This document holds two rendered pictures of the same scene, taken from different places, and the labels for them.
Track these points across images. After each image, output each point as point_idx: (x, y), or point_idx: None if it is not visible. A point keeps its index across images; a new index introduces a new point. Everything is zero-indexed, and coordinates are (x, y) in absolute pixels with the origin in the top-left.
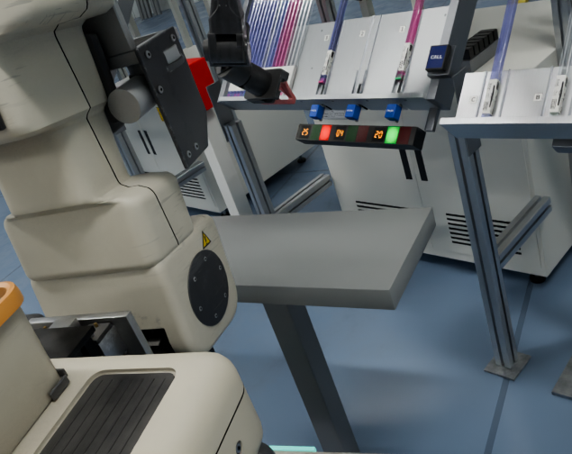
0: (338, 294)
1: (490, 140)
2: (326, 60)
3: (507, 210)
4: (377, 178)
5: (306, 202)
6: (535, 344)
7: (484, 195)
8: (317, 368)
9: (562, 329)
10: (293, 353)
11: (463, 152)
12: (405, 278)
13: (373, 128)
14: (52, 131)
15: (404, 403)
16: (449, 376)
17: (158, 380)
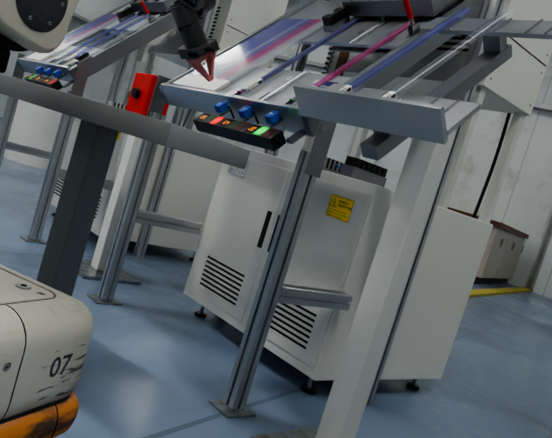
0: (132, 118)
1: (334, 229)
2: (253, 82)
3: None
4: (236, 239)
5: (169, 226)
6: (267, 413)
7: (299, 220)
8: (71, 248)
9: (297, 419)
10: (62, 216)
11: (302, 169)
12: (191, 146)
13: (251, 124)
14: None
15: (121, 380)
16: (176, 388)
17: None
